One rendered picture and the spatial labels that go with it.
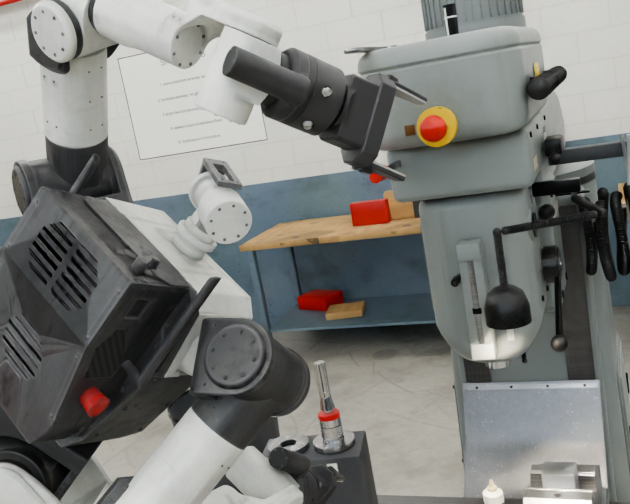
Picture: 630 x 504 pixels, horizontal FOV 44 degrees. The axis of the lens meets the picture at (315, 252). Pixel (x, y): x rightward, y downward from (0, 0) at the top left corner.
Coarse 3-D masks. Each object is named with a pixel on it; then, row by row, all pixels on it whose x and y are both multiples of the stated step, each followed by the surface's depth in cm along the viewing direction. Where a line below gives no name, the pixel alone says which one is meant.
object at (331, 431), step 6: (336, 420) 162; (324, 426) 163; (330, 426) 162; (336, 426) 163; (324, 432) 163; (330, 432) 162; (336, 432) 163; (342, 432) 164; (324, 438) 164; (330, 438) 163; (336, 438) 163; (342, 438) 164
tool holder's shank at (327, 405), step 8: (320, 360) 163; (320, 368) 161; (320, 376) 161; (320, 384) 162; (328, 384) 162; (320, 392) 162; (328, 392) 162; (320, 400) 163; (328, 400) 162; (320, 408) 163; (328, 408) 162
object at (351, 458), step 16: (352, 432) 170; (272, 448) 166; (288, 448) 165; (304, 448) 165; (320, 448) 162; (336, 448) 161; (352, 448) 162; (368, 448) 170; (320, 464) 160; (336, 464) 160; (352, 464) 159; (368, 464) 168; (352, 480) 160; (368, 480) 165; (336, 496) 162; (352, 496) 161; (368, 496) 162
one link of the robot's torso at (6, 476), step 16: (0, 464) 112; (96, 464) 127; (0, 480) 111; (16, 480) 111; (32, 480) 112; (80, 480) 128; (96, 480) 127; (0, 496) 112; (16, 496) 112; (32, 496) 112; (48, 496) 112; (64, 496) 128; (80, 496) 128; (96, 496) 124
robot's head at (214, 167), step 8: (208, 160) 114; (216, 160) 115; (200, 168) 115; (208, 168) 112; (216, 168) 114; (224, 168) 114; (216, 176) 109; (232, 176) 111; (216, 184) 108; (224, 184) 108; (232, 184) 108; (240, 184) 109
